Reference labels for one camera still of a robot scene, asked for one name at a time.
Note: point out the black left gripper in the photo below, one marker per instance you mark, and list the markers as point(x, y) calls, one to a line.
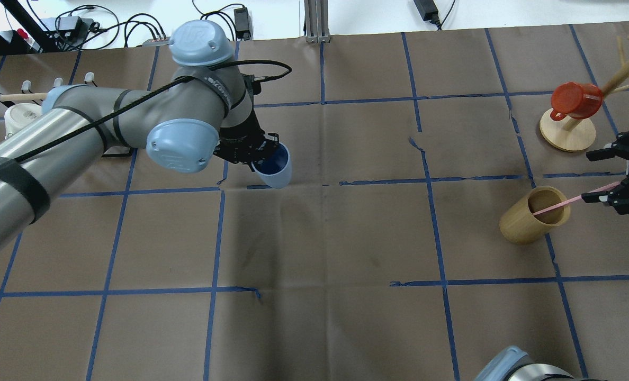
point(239, 148)

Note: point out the white mug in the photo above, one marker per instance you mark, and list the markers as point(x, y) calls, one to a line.
point(19, 116)

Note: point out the bamboo wooden cup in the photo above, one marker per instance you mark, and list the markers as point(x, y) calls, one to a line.
point(534, 215)

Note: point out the orange mug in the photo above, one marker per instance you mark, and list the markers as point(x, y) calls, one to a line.
point(578, 101)

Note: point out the light blue cup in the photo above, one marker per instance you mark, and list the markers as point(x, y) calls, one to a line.
point(275, 171)

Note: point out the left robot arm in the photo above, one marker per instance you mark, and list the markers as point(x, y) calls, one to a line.
point(206, 110)

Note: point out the black power adapter top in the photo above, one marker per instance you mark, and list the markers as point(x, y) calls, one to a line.
point(427, 10)

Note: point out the aluminium frame post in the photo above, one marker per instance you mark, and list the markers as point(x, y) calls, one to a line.
point(316, 22)

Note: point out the black power brick left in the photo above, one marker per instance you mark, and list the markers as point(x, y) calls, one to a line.
point(243, 24)

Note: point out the wooden mug tree stand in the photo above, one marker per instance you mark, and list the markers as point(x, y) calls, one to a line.
point(567, 125)

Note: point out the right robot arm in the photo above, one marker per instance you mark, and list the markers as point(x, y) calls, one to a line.
point(512, 363)

